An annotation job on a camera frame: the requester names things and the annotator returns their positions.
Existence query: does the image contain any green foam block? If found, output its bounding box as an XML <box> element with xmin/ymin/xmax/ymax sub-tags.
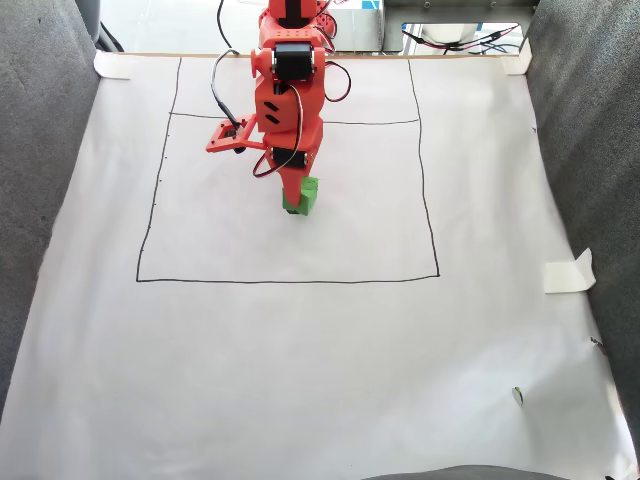
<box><xmin>281</xmin><ymin>176</ymin><xmax>320</xmax><ymax>218</ymax></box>

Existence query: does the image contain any grey metal box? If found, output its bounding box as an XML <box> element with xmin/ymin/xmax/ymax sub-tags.
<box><xmin>327</xmin><ymin>0</ymin><xmax>539</xmax><ymax>55</ymax></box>

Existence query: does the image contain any white paper sheet with lines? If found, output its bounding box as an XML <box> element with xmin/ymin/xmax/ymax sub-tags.
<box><xmin>0</xmin><ymin>52</ymin><xmax>639</xmax><ymax>480</ymax></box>

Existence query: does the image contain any white tape piece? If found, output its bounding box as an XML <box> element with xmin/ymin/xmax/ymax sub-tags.
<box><xmin>543</xmin><ymin>247</ymin><xmax>598</xmax><ymax>295</ymax></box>
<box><xmin>93</xmin><ymin>49</ymin><xmax>132</xmax><ymax>81</ymax></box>

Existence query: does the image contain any grey felt side panel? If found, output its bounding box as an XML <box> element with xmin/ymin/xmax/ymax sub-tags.
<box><xmin>0</xmin><ymin>0</ymin><xmax>104</xmax><ymax>421</ymax></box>
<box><xmin>519</xmin><ymin>0</ymin><xmax>640</xmax><ymax>451</ymax></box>

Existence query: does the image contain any white and red motor cable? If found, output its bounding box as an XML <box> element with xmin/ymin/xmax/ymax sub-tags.
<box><xmin>251</xmin><ymin>83</ymin><xmax>306</xmax><ymax>179</ymax></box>

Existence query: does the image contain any red and black motor cable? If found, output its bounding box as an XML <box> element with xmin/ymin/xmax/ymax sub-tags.
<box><xmin>322</xmin><ymin>59</ymin><xmax>353</xmax><ymax>104</ymax></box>

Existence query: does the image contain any orange gripper camera mount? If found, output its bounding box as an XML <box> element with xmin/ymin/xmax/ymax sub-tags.
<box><xmin>203</xmin><ymin>113</ymin><xmax>266</xmax><ymax>155</ymax></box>

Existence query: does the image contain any black camera cable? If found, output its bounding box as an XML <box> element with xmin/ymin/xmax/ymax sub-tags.
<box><xmin>209</xmin><ymin>48</ymin><xmax>243</xmax><ymax>127</ymax></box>

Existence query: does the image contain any red and black wire bundle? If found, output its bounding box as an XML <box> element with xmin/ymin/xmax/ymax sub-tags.
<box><xmin>401</xmin><ymin>25</ymin><xmax>524</xmax><ymax>55</ymax></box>

